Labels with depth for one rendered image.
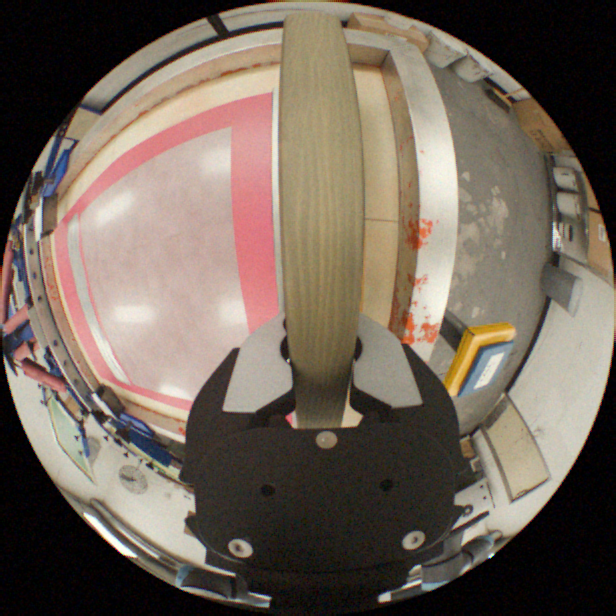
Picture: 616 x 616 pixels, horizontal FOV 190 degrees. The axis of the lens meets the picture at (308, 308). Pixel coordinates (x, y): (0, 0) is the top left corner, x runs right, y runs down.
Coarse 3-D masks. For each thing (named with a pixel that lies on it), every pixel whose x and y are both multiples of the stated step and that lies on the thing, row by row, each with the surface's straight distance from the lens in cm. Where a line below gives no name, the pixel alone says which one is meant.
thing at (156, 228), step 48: (144, 144) 27; (192, 144) 22; (240, 144) 19; (96, 192) 36; (144, 192) 25; (192, 192) 20; (240, 192) 18; (96, 240) 35; (144, 240) 24; (192, 240) 20; (240, 240) 18; (96, 288) 38; (144, 288) 26; (192, 288) 21; (240, 288) 19
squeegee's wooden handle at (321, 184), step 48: (288, 48) 11; (336, 48) 11; (288, 96) 8; (336, 96) 8; (288, 144) 7; (336, 144) 7; (288, 192) 7; (336, 192) 7; (288, 240) 7; (336, 240) 7; (288, 288) 7; (336, 288) 7; (288, 336) 8; (336, 336) 8; (336, 384) 10
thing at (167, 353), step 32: (128, 320) 32; (160, 320) 26; (192, 320) 23; (224, 320) 21; (256, 320) 20; (96, 352) 54; (128, 352) 38; (160, 352) 30; (192, 352) 26; (224, 352) 23; (160, 384) 38; (192, 384) 31; (288, 416) 30
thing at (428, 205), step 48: (240, 48) 23; (384, 48) 23; (144, 96) 28; (432, 96) 20; (96, 144) 36; (432, 144) 17; (432, 192) 16; (48, 240) 67; (432, 240) 15; (48, 288) 65; (432, 288) 16; (432, 336) 19; (96, 384) 72
